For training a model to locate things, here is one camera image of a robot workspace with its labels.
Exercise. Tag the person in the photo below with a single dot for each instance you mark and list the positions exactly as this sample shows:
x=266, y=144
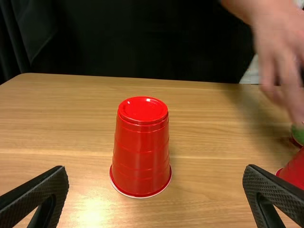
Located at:
x=278, y=47

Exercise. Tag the yellow ball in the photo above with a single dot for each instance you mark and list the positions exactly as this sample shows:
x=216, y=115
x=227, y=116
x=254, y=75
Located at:
x=298, y=135

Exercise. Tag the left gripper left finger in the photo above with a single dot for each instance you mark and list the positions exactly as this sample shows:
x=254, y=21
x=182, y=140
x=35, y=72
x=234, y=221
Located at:
x=23, y=197

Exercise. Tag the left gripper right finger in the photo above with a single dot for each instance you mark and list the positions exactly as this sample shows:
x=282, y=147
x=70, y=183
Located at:
x=280, y=197

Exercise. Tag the red cup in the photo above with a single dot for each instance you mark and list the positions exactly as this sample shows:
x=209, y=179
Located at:
x=140, y=152
x=295, y=169

